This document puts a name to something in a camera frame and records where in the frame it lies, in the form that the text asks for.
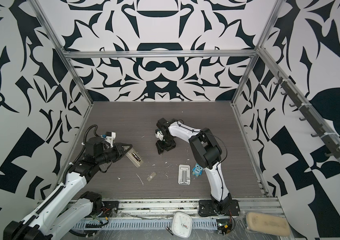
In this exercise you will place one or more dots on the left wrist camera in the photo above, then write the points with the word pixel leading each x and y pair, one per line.
pixel 109 137

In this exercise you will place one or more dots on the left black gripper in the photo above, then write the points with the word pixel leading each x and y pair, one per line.
pixel 119 151

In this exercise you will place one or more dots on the silver metal phone stand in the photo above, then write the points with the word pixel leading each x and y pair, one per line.
pixel 184 175

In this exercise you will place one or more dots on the small circuit board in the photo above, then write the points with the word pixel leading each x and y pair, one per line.
pixel 224 226

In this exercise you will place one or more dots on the blue owl toy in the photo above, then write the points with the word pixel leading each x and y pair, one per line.
pixel 197 170

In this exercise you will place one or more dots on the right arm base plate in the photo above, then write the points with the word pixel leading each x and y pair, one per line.
pixel 208 208

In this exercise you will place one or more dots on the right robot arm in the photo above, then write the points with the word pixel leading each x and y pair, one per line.
pixel 206 151

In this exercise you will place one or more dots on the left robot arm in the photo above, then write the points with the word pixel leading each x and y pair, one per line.
pixel 52 219

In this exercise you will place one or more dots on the remote battery cover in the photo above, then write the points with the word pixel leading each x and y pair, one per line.
pixel 151 176

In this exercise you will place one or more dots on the white slotted cable duct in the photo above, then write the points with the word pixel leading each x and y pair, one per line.
pixel 121 225

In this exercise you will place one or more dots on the white square clock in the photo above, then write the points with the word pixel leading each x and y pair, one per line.
pixel 181 225

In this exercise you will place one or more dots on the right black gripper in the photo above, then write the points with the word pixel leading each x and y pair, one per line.
pixel 160 147

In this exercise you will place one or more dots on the white remote control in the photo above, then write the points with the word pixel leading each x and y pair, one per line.
pixel 135 158

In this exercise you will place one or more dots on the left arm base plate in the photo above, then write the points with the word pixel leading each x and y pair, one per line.
pixel 108 209

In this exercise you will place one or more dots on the beige sponge pad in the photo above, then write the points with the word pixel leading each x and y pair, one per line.
pixel 267 224

